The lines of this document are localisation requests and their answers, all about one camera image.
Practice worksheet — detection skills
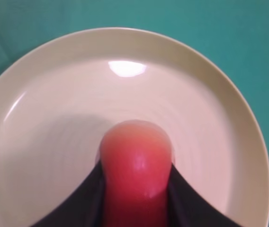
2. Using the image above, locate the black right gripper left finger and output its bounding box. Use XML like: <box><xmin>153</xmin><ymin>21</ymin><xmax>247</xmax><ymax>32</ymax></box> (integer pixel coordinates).
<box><xmin>33</xmin><ymin>162</ymin><xmax>105</xmax><ymax>227</ymax></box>

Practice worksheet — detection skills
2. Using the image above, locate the pale yellow plastic plate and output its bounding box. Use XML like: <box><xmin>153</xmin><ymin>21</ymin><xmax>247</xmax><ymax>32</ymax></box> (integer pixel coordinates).
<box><xmin>0</xmin><ymin>27</ymin><xmax>269</xmax><ymax>227</ymax></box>

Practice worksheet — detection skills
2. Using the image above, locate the red and cream peach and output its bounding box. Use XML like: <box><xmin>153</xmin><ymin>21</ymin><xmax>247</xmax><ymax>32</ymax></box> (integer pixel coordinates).
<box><xmin>99</xmin><ymin>120</ymin><xmax>172</xmax><ymax>227</ymax></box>

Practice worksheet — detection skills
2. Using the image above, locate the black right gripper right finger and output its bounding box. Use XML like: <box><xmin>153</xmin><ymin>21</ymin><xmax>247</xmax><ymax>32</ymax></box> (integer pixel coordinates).
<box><xmin>168</xmin><ymin>166</ymin><xmax>231</xmax><ymax>227</ymax></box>

